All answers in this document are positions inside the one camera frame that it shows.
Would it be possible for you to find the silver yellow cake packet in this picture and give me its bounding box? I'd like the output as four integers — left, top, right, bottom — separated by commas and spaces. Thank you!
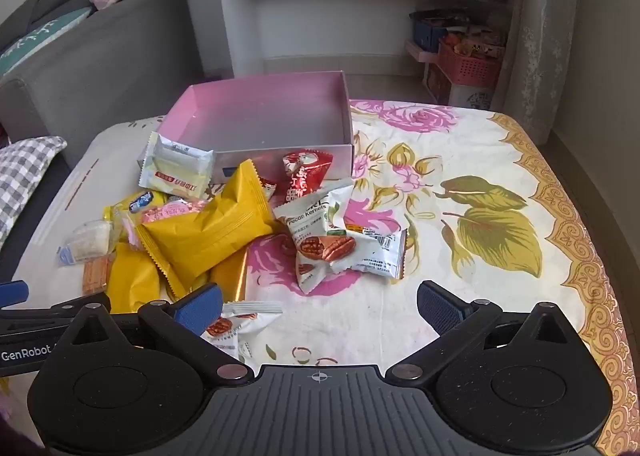
138, 132, 215, 201

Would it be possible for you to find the blue box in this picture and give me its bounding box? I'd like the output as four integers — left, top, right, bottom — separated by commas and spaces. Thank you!
410, 10, 468, 51

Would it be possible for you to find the large pink basket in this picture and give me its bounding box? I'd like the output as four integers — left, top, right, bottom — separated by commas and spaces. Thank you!
437, 38, 503, 89

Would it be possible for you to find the pink cardboard box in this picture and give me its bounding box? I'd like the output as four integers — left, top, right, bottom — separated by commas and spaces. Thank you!
152, 70, 356, 184

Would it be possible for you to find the clear rice cake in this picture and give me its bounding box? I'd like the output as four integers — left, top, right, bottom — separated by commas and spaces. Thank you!
56, 220, 113, 267

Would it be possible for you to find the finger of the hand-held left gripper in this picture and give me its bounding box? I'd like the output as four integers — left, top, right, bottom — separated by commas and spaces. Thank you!
0, 281, 29, 309
0, 292, 112, 333

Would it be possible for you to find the yellow blue biscuit packet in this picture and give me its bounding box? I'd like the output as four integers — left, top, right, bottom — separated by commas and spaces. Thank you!
103, 190, 168, 237

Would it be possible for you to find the dark grey cushion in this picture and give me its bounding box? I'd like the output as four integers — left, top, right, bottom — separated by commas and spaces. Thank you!
27, 0, 96, 24

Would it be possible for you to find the pink speckled snack packet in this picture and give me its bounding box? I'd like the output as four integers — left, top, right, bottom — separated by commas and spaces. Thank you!
127, 198, 208, 247

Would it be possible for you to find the pale orange wafer packet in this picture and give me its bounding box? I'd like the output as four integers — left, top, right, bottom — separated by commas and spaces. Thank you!
81, 256, 112, 295

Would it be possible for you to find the lace curtain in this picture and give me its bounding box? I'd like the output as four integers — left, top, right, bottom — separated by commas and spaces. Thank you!
500, 0, 586, 141

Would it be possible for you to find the tall red snack packet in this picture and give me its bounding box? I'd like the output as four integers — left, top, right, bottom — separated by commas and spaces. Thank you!
281, 148, 334, 209

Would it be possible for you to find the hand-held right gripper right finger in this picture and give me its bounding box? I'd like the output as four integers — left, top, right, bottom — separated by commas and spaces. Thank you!
386, 280, 581, 384

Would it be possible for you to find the grey sofa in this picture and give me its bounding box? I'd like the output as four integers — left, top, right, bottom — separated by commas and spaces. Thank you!
0, 0, 206, 257

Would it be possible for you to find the white pecan packet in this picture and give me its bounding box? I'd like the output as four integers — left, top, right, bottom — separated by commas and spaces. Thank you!
200, 301, 283, 362
272, 181, 357, 294

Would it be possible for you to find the teal cushion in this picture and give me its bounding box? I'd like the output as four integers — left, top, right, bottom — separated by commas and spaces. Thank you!
0, 6, 93, 79

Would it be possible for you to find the gold foil snack packet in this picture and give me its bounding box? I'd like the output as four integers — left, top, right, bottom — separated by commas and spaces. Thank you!
210, 246, 251, 304

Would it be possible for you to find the pink stool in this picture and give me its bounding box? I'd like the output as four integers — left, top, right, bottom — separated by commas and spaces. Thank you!
405, 40, 441, 65

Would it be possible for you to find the checked pillow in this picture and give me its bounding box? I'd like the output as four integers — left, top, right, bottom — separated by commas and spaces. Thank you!
0, 136, 68, 247

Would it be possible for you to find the patterned storage box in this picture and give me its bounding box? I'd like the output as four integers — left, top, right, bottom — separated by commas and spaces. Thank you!
424, 63, 497, 110

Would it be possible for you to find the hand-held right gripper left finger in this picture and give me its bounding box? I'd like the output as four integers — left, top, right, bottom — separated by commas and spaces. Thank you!
60, 282, 253, 384

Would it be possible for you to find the white bookshelf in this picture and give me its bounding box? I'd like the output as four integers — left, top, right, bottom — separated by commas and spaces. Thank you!
212, 0, 521, 79

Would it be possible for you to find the puffy yellow snack packet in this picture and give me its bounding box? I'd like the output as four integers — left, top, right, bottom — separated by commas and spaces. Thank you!
135, 161, 278, 299

